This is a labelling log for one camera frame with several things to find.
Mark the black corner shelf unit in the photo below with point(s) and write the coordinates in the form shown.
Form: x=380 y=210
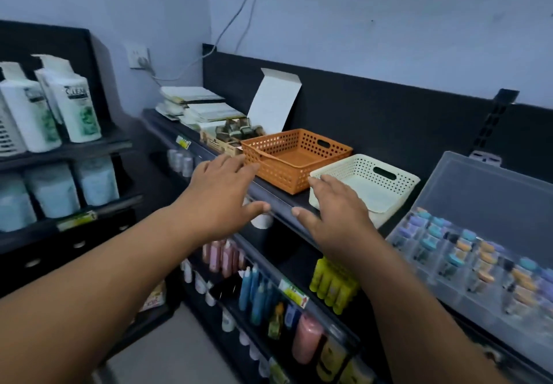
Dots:
x=52 y=42

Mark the blue slim bottle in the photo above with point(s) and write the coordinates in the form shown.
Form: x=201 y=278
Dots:
x=245 y=291
x=258 y=306
x=269 y=297
x=254 y=282

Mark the stack of white paper packets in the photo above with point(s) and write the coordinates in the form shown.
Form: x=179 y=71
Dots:
x=188 y=94
x=214 y=112

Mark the white round jar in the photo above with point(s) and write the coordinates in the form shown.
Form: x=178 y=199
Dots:
x=262 y=222

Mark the long black shelf unit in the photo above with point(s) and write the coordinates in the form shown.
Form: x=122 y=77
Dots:
x=389 y=107

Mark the small white roll-on bottle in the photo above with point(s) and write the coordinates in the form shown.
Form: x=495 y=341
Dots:
x=172 y=160
x=179 y=162
x=187 y=166

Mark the person's right middle finger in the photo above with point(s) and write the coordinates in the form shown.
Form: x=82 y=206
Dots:
x=333 y=184

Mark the green yellow pump bottle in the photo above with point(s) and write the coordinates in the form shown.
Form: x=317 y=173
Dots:
x=275 y=323

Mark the person's right thumb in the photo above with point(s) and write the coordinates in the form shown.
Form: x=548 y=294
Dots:
x=304 y=220

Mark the white ribbed bottle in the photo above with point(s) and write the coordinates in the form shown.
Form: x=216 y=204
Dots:
x=8 y=137

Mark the colourful printed packet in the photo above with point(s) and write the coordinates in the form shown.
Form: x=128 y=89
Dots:
x=153 y=297

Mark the small blue squat bottle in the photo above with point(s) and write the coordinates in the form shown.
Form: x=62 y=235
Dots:
x=291 y=316

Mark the white wall socket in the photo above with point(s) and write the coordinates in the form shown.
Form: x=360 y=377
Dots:
x=134 y=53

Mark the large yellow bottle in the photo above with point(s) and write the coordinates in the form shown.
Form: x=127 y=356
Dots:
x=330 y=360

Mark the large pink bottle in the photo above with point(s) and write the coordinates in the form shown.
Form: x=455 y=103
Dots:
x=306 y=338

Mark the person's right forearm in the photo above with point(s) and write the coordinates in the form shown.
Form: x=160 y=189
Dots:
x=414 y=327

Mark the orange perforated plastic basket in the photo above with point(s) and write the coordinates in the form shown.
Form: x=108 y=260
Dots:
x=298 y=154

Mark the pale blue refill pouch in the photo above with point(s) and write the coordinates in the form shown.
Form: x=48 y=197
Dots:
x=54 y=191
x=15 y=206
x=98 y=180

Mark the person's left thumb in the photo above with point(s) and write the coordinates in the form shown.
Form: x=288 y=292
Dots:
x=257 y=211

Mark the row of small white bottles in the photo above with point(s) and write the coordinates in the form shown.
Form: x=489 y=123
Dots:
x=199 y=284

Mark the yellow tube bottle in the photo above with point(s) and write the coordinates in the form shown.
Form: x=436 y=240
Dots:
x=345 y=297
x=316 y=273
x=335 y=291
x=325 y=284

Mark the cream perforated plastic basket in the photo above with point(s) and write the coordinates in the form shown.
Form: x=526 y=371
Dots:
x=380 y=189

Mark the white shampoo bottle green label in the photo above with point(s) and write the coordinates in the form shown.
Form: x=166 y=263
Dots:
x=32 y=111
x=77 y=107

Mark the person's left little finger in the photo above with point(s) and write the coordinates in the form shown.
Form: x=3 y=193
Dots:
x=202 y=171

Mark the pale yellow bottle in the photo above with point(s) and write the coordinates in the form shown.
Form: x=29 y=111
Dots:
x=356 y=373

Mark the open cardboard box white flap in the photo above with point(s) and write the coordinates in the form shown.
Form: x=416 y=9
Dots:
x=274 y=98

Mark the black slotted shelf upright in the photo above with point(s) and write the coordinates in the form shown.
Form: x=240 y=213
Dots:
x=494 y=116

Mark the person's left hand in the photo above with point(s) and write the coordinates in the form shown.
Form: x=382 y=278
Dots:
x=216 y=202

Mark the person's right hand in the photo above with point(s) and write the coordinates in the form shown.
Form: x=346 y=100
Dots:
x=341 y=224

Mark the person's left middle finger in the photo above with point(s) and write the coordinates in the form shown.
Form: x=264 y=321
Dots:
x=235 y=165

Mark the yellow green shelf price tag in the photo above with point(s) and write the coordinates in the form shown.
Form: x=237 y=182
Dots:
x=183 y=142
x=293 y=293
x=77 y=221
x=277 y=373

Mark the group of small dark jars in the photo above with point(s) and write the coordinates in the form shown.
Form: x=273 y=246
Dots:
x=237 y=131

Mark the rows of nail polish bottles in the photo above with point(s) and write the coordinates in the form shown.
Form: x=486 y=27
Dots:
x=471 y=258

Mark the clear plastic organiser box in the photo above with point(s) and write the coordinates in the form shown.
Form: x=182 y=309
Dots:
x=488 y=193

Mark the person's left forearm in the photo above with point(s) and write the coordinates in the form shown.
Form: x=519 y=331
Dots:
x=99 y=293

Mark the pink lotion bottle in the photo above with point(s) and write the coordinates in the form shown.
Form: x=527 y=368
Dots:
x=215 y=256
x=227 y=260
x=206 y=253

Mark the white power plug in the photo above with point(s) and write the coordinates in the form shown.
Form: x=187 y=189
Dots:
x=145 y=65

